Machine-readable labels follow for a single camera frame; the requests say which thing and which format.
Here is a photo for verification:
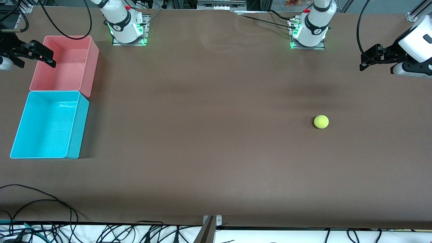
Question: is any silver clamp bracket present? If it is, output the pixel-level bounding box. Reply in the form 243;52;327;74
202;215;222;226

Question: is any grey cable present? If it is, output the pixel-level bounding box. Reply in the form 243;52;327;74
145;9;162;26

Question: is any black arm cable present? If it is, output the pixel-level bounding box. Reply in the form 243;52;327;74
357;0;404;64
37;0;92;40

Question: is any yellow tennis ball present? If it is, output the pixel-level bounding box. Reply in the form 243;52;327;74
314;115;329;129

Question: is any blue plastic bin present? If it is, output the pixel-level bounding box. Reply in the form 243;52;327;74
10;90;90;159

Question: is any pink plastic bin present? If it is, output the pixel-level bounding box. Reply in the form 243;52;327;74
29;35;100;98

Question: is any aluminium frame profile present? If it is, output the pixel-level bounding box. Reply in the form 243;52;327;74
407;0;432;22
15;0;34;14

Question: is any silver metal equipment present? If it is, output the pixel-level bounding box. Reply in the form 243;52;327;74
197;0;247;10

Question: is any teal cable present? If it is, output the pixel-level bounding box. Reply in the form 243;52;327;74
0;219;46;238

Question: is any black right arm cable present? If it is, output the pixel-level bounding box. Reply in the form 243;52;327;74
37;0;92;40

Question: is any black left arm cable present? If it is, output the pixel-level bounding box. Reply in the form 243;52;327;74
357;0;404;64

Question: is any thin black cable loop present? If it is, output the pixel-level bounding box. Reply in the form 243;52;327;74
0;184;87;223
9;199;73;233

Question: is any dark metal bar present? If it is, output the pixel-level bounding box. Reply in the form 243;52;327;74
193;216;216;243

